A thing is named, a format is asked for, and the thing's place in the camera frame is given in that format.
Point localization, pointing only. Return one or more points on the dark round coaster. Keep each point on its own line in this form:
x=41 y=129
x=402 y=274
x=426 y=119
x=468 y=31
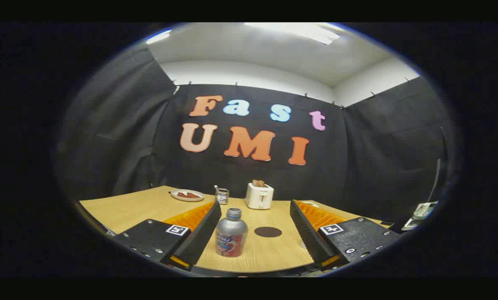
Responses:
x=268 y=232

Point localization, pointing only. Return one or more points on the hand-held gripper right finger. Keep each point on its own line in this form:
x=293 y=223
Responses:
x=311 y=237

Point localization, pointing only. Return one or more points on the grey device on stand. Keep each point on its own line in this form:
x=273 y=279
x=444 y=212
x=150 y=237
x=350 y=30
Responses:
x=421 y=212

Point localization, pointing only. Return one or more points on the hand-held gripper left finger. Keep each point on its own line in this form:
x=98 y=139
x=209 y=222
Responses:
x=201 y=237

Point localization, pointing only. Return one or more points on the silver juice bottle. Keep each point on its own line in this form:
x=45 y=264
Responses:
x=231 y=233

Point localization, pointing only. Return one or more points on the white oval plate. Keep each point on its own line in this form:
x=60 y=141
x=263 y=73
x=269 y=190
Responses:
x=174 y=195

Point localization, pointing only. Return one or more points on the white toaster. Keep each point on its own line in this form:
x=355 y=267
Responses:
x=259 y=198

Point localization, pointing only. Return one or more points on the wooden table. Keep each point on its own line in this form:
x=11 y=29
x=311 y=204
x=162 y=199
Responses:
x=140 y=208

